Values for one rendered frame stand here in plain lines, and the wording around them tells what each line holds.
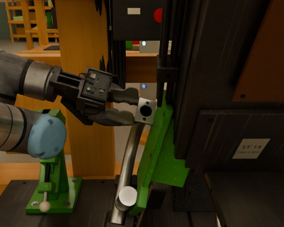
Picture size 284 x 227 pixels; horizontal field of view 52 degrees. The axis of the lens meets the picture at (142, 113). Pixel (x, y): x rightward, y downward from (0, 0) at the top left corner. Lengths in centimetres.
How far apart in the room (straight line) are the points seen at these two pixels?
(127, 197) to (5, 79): 33
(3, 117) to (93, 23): 47
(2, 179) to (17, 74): 57
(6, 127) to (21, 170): 67
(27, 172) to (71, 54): 46
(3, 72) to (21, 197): 46
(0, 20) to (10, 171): 1074
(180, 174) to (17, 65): 38
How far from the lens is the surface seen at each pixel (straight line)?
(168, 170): 58
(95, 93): 57
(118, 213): 69
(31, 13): 1062
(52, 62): 99
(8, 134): 47
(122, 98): 64
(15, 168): 115
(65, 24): 87
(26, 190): 99
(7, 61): 62
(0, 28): 1179
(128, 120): 61
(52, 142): 51
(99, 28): 85
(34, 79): 60
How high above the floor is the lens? 145
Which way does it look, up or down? 22 degrees down
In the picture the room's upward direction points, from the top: straight up
